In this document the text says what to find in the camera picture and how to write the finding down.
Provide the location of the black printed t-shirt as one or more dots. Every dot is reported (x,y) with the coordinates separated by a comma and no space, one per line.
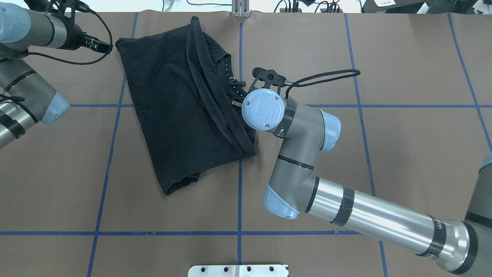
(182,86)

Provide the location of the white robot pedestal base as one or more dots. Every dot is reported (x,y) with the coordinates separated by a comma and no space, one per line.
(255,270)

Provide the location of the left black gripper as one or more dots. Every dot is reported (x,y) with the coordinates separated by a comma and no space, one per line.
(73,40)

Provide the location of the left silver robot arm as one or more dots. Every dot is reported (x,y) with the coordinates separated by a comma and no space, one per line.
(26,97)

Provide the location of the aluminium frame post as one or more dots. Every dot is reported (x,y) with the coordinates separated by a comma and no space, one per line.
(240,8)

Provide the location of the black usb hub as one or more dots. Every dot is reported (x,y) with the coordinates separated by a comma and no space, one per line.
(309,6)

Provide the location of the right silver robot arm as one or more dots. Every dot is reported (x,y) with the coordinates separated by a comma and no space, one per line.
(460,247)

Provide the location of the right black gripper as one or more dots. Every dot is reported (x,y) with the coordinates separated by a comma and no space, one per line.
(237,103)

